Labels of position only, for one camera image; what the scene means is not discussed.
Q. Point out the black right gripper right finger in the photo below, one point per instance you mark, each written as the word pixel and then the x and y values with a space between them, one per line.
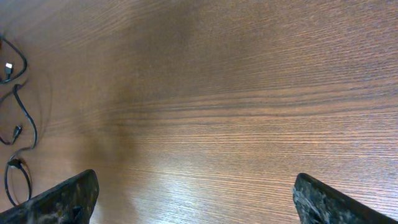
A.
pixel 317 202

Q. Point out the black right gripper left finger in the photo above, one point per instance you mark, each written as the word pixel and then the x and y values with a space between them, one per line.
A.
pixel 71 201

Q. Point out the black cable gold plug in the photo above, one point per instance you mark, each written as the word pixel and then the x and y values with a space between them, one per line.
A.
pixel 13 62

